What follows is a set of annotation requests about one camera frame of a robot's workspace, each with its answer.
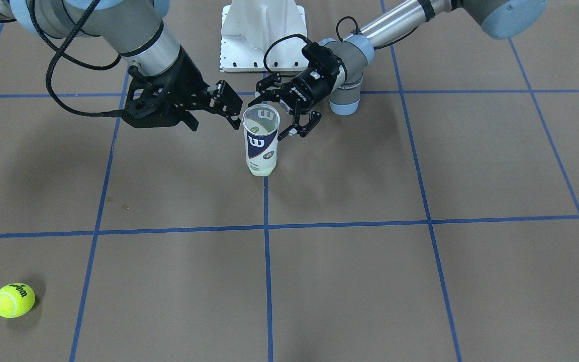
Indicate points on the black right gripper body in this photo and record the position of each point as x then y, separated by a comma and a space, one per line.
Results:
189, 75

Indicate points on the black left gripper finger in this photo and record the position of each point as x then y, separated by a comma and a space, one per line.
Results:
269, 89
295, 128

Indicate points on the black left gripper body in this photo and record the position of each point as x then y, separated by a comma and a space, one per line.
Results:
309, 89

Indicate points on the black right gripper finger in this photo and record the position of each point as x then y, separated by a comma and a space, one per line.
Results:
225, 99
232, 115

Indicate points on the yellow Wilson tennis ball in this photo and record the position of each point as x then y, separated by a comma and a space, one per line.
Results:
16, 300

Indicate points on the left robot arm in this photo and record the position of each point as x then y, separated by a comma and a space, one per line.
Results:
498, 19

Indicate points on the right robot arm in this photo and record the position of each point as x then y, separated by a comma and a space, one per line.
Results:
134, 29

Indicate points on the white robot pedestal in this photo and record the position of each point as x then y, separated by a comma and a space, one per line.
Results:
248, 29

